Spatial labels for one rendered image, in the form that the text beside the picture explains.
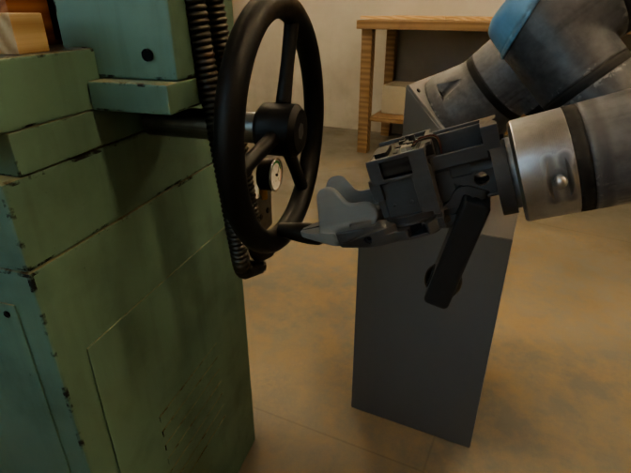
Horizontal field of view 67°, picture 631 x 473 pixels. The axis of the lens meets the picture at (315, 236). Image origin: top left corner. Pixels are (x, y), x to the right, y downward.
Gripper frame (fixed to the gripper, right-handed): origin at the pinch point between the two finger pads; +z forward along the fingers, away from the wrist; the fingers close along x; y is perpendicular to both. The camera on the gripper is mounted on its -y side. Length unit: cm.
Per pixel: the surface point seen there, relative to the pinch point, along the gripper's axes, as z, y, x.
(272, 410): 47, -59, -39
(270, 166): 18.1, 2.7, -31.6
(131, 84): 12.4, 20.5, 1.7
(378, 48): 53, 11, -341
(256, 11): -1.9, 22.3, -0.9
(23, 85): 17.3, 23.0, 9.3
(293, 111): 0.3, 12.5, -6.5
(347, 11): 69, 43, -345
